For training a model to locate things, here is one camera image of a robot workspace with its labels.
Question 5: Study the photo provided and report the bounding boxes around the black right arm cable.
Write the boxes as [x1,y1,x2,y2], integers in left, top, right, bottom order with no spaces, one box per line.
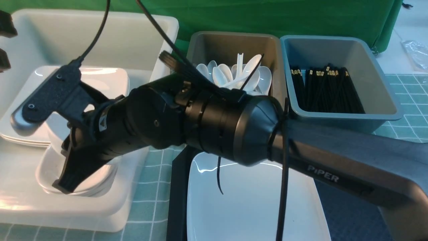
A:
[72,0,291,241]

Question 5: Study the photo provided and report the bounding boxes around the clear plastic bag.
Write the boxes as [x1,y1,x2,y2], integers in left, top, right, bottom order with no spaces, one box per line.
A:
[401,40,428,73]

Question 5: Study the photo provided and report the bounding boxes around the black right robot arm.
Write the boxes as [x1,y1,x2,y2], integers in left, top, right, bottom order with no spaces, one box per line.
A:
[53,73,427,241]

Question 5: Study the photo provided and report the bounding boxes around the pile of white spoons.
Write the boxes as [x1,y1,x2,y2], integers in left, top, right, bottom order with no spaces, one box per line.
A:
[196,54,273,95]

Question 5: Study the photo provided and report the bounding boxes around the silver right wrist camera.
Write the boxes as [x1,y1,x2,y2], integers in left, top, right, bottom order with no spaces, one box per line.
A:
[11,65,112,136]

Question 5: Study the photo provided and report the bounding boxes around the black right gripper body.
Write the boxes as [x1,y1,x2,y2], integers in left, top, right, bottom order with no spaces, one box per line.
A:
[61,94,151,169]

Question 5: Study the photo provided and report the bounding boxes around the blue-grey plastic chopstick bin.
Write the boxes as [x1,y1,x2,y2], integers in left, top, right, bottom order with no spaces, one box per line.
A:
[280,35,403,133]

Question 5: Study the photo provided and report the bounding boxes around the large translucent white tub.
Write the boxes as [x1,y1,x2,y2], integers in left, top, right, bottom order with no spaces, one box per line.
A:
[1,9,171,232]

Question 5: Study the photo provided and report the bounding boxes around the large white square plate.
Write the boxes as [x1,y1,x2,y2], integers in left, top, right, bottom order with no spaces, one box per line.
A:
[187,153,331,241]

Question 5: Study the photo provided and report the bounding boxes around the brown plastic spoon bin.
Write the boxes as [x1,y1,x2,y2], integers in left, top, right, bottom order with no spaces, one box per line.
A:
[187,31,288,107]

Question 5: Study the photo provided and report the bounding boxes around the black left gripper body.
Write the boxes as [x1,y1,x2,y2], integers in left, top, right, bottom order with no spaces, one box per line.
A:
[0,10,17,73]

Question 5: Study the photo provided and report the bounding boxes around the green backdrop cloth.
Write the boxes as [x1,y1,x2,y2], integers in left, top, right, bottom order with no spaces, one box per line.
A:
[0,0,404,56]

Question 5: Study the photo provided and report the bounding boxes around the white bowl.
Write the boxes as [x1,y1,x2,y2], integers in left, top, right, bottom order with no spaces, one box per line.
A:
[43,112,70,154]

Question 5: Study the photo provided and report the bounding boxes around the stack of white plates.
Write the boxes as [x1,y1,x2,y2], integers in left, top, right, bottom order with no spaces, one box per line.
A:
[0,65,129,146]

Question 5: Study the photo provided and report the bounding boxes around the black plastic serving tray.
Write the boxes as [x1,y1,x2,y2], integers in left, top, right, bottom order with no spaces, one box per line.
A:
[166,147,392,241]

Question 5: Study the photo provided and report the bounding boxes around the stack of white bowls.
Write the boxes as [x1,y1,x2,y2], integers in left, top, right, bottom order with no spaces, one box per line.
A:
[35,145,117,197]

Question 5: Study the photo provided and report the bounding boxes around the bundle of black chopsticks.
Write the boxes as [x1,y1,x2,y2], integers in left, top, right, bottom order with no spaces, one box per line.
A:
[290,64,365,114]

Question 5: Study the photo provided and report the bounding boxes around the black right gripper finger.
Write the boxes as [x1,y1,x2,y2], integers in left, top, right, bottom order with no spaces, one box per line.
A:
[52,147,111,195]

